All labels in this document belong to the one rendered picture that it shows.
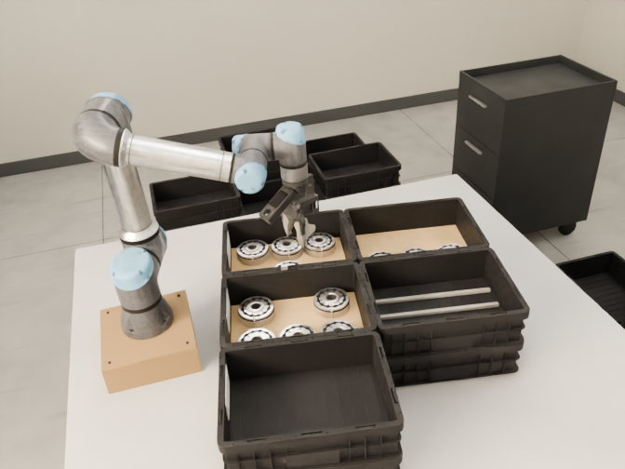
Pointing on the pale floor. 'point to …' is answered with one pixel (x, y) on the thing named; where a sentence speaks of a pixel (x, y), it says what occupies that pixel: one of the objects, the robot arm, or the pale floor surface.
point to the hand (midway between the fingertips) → (294, 240)
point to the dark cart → (533, 139)
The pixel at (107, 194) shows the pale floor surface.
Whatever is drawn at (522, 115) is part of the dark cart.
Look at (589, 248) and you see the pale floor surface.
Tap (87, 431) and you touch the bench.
